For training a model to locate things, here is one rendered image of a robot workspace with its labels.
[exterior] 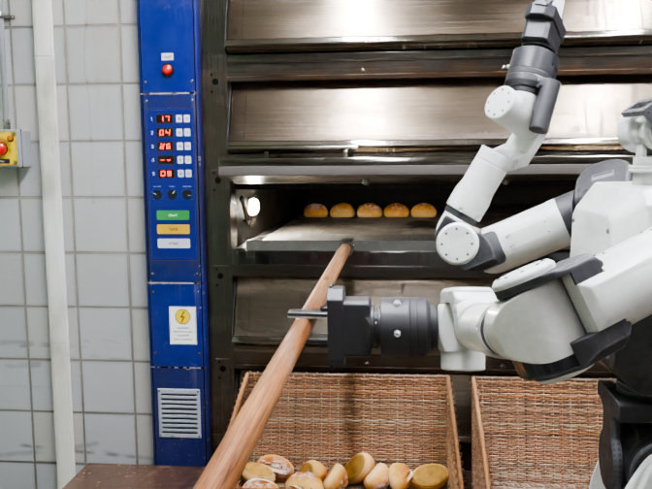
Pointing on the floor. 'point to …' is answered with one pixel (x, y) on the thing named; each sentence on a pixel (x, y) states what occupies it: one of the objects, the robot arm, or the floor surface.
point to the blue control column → (153, 48)
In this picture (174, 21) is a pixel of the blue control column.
